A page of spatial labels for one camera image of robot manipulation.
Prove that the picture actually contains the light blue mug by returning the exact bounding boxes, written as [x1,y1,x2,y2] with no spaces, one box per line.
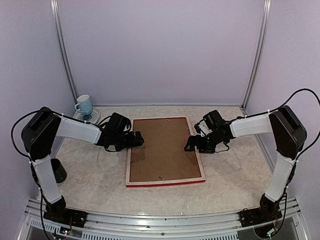
[74,94,93,115]

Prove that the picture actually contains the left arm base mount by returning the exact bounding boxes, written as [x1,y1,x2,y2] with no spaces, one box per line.
[43,208,88,228]

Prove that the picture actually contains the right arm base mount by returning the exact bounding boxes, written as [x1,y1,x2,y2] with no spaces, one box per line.
[238,207,283,228]

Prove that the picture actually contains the red wooden picture frame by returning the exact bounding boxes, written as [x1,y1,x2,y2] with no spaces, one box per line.
[125,115,207,189]

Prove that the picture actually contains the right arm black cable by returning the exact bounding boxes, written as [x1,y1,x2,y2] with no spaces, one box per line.
[277,88,320,158]

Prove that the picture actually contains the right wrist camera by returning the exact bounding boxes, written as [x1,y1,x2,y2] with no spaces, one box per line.
[194,119,210,137]

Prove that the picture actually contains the aluminium front rail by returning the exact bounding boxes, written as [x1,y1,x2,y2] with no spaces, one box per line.
[15,198,310,240]

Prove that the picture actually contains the dark green mug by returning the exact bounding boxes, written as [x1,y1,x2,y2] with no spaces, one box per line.
[50,158,67,184]

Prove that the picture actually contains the striped round plate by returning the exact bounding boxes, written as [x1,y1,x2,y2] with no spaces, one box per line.
[73,107,101,124]

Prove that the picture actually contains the right aluminium corner post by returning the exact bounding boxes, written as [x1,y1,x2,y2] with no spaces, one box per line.
[241,0,272,111]

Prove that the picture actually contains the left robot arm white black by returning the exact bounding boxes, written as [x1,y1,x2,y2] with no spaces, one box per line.
[21,106,144,224]

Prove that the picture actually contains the left aluminium corner post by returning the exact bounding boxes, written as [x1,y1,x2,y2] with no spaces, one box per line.
[50,0,78,103]

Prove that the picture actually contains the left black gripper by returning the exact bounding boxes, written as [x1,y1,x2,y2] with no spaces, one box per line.
[113,130,144,152]

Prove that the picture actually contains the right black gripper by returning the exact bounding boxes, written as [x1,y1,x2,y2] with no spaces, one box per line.
[184,130,225,154]

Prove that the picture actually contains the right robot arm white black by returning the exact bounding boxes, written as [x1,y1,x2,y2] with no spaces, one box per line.
[184,105,307,227]

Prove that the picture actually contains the aluminium corner post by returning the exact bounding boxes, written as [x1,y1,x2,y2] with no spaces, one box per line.
[241,0,272,111]
[50,0,78,103]

